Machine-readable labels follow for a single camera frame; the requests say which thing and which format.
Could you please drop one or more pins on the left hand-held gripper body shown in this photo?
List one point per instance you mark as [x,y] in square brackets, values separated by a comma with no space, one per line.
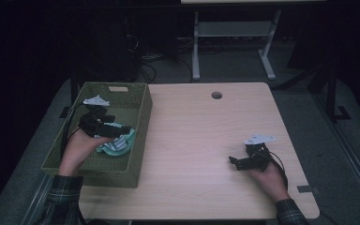
[90,123]

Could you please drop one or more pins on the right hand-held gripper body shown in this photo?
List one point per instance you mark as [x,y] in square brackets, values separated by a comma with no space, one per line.
[258,157]

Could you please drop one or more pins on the mint green baby garment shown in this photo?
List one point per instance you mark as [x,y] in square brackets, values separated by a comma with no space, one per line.
[118,145]

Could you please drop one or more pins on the green woven basket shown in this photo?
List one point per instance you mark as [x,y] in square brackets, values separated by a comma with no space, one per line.
[131,106]

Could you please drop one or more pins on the person's right hand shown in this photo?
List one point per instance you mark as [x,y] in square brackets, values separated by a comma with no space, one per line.
[272,181]

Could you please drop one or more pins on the person's left hand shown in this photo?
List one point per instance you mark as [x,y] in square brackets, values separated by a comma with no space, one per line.
[78,150]

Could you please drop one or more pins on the grey tape strip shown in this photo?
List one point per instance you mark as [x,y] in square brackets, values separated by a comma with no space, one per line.
[307,189]

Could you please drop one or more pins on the black metal stand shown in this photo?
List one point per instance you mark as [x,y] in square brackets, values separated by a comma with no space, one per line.
[331,93]

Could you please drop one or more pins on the white metal stand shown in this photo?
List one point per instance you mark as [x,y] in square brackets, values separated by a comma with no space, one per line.
[234,29]

